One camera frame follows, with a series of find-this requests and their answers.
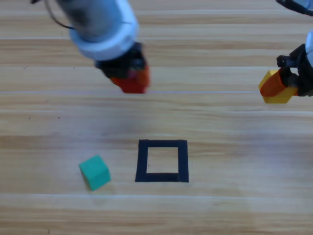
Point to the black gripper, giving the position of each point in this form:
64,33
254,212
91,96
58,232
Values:
119,67
300,73

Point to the red cube block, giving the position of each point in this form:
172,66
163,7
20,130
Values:
133,88

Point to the yellow cube block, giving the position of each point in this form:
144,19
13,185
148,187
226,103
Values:
278,99

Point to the green cube block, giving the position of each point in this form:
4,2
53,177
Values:
95,173

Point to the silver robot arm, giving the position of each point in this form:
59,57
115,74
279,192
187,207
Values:
310,46
97,24

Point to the black tape square outline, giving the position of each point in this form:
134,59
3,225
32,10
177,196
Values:
141,161

